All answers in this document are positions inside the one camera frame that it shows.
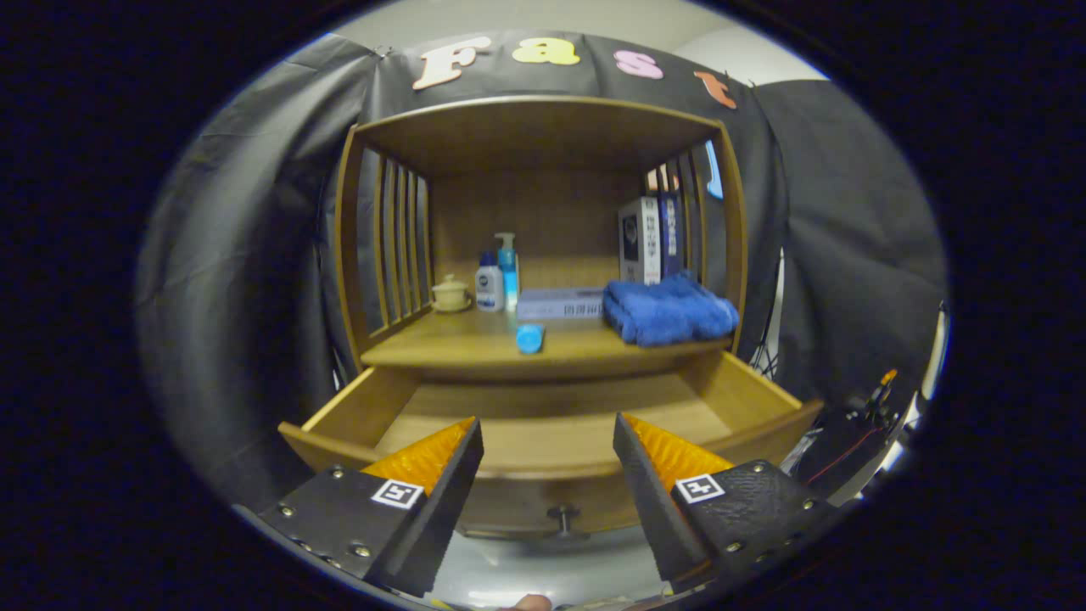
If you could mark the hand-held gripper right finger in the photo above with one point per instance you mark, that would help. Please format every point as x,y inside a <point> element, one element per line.
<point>649,509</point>

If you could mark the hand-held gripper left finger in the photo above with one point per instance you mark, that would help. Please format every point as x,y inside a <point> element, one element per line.
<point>441,509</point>

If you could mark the wooden drawer with black knob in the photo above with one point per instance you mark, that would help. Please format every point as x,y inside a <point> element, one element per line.
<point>551,424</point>

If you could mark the blue squeeze tube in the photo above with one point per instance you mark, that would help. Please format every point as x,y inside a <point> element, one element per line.
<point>529,339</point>

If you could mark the wooden countertop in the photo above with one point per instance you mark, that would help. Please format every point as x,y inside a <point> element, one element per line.
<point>458,339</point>

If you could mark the wooden cabinet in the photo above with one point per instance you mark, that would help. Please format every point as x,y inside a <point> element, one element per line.
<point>534,204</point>

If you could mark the black tripod stand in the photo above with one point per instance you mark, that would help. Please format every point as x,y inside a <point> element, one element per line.
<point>768,361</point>

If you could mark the black equipment stand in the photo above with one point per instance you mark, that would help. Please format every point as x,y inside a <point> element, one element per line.
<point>836,458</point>

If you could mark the folded blue towel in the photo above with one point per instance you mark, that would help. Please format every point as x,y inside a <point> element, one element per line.
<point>670,314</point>

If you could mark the cream lidded teacup with saucer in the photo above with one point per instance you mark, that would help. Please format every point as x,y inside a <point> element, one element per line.
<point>450,295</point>

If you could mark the white lotion bottle blue cap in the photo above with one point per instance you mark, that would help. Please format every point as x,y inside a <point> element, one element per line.
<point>489,288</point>

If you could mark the flat white book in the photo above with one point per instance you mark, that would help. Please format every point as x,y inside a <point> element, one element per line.
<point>560,301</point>

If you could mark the blue pump bottle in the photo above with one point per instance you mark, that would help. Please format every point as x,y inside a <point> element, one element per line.
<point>509,271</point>

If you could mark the black and orange device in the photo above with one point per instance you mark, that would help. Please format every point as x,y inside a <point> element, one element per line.
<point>882,389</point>

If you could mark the upright grey book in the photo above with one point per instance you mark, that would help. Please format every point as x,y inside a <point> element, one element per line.
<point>636,242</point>

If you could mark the upright dark blue book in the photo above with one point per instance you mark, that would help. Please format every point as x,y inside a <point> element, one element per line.
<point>670,238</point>

